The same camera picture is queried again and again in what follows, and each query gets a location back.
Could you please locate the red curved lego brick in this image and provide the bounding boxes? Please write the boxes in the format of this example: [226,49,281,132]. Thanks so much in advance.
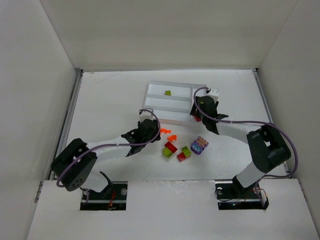
[194,116,202,122]

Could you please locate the orange curved lego piece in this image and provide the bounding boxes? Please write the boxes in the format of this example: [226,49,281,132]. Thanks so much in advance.
[167,134,178,142]

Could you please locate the small lime green lego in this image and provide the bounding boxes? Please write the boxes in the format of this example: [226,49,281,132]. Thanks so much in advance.
[164,90,172,96]

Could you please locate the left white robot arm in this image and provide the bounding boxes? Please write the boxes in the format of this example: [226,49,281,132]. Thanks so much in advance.
[50,119,161,194]

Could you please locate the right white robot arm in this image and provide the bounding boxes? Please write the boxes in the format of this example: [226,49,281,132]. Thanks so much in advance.
[190,95,291,194]

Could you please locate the small orange lego pieces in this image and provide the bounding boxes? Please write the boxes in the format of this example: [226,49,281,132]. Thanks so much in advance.
[160,128,172,134]

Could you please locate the white compartment sorting tray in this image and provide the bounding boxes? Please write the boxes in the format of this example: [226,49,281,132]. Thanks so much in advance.
[143,81,205,126]

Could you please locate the purple paw print lego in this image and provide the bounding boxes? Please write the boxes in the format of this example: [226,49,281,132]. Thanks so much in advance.
[190,136,209,155]

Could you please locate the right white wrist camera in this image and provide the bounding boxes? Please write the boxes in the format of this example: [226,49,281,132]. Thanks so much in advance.
[206,87,220,102]

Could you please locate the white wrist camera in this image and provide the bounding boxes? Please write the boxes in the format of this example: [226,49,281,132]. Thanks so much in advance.
[206,87,220,102]
[138,108,155,123]

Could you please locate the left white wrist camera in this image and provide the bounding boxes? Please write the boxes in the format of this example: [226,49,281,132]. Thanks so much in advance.
[138,108,155,123]

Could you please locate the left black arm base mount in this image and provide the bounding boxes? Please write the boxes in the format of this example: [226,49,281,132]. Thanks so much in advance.
[80,171,128,211]

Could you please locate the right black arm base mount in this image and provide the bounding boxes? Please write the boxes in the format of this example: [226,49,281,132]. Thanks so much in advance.
[214,181,270,211]

